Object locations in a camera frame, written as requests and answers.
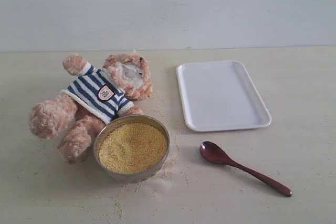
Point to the dark red wooden spoon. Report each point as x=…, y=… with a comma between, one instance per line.
x=214, y=154

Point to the plush teddy bear striped sweater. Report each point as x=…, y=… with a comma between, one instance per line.
x=95, y=98

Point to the steel bowl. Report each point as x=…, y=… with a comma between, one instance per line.
x=140, y=176

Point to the white plastic tray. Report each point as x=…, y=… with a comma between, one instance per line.
x=220, y=96

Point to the yellow millet grain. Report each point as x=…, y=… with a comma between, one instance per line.
x=132, y=148

